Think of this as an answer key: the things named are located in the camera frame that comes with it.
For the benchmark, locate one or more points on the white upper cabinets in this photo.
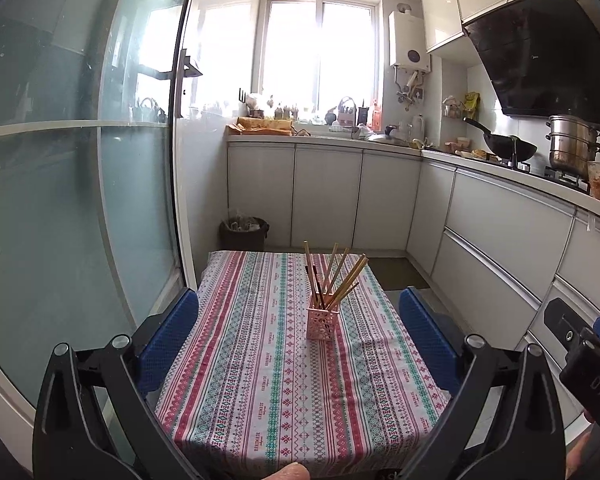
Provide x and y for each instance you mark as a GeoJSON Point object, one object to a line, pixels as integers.
{"type": "Point", "coordinates": [445, 5]}

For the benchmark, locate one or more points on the red bottle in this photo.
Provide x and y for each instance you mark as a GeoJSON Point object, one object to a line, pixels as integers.
{"type": "Point", "coordinates": [376, 116]}

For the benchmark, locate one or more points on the kitchen window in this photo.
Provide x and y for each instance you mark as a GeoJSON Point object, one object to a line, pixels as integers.
{"type": "Point", "coordinates": [320, 55]}

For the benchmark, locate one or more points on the wall corner rack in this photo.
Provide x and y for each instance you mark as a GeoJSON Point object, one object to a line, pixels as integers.
{"type": "Point", "coordinates": [452, 109]}

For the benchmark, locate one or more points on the white kitchen base cabinets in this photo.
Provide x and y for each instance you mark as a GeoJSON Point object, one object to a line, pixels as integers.
{"type": "Point", "coordinates": [505, 220]}

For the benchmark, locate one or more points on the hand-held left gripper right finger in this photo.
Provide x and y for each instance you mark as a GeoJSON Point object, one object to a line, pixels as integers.
{"type": "Point", "coordinates": [427, 345]}

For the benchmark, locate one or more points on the white water heater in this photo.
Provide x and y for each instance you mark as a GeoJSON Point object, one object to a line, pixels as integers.
{"type": "Point", "coordinates": [407, 35]}

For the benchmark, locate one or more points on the yellow green hanging cloth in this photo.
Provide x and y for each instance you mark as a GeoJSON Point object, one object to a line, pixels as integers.
{"type": "Point", "coordinates": [472, 105]}

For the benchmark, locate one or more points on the steel pot lid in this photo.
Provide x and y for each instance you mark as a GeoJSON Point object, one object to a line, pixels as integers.
{"type": "Point", "coordinates": [387, 137]}

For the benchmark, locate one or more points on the person's right hand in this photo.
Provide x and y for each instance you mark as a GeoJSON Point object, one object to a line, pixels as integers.
{"type": "Point", "coordinates": [580, 455]}

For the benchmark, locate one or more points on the bundle of wooden chopsticks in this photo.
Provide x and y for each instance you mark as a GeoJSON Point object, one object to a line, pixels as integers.
{"type": "Point", "coordinates": [330, 295]}

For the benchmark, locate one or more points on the black range hood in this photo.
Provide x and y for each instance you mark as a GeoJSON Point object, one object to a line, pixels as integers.
{"type": "Point", "coordinates": [545, 60]}

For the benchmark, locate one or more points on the clear plastic bottle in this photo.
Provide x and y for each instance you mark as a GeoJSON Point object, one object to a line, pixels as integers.
{"type": "Point", "coordinates": [418, 127]}

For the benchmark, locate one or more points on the dark trash bin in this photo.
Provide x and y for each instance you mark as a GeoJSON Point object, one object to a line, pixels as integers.
{"type": "Point", "coordinates": [242, 240]}

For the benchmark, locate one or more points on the frosted glass sliding door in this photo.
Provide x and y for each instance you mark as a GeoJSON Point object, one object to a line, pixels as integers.
{"type": "Point", "coordinates": [55, 210]}

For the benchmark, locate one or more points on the gas stove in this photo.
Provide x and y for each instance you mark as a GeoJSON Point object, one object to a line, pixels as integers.
{"type": "Point", "coordinates": [555, 175]}

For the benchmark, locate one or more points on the basket of small bottles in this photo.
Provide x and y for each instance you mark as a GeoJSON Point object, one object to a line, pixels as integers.
{"type": "Point", "coordinates": [347, 115]}

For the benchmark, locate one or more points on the striped patterned tablecloth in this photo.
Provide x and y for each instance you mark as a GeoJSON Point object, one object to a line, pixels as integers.
{"type": "Point", "coordinates": [260, 360]}

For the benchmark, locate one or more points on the pink perforated utensil holder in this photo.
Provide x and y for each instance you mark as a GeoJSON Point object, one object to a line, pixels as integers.
{"type": "Point", "coordinates": [325, 325]}

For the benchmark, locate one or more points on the dark knife block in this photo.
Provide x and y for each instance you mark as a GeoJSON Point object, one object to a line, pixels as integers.
{"type": "Point", "coordinates": [363, 115]}

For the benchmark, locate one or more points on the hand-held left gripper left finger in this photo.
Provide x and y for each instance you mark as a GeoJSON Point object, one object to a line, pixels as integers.
{"type": "Point", "coordinates": [167, 340]}

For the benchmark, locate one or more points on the steel steamer pot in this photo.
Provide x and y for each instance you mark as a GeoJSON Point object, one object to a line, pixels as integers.
{"type": "Point", "coordinates": [572, 145]}

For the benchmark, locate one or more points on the black wok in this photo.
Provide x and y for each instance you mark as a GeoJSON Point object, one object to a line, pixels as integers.
{"type": "Point", "coordinates": [510, 147]}

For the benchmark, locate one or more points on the person's left hand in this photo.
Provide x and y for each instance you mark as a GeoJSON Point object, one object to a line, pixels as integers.
{"type": "Point", "coordinates": [290, 472]}

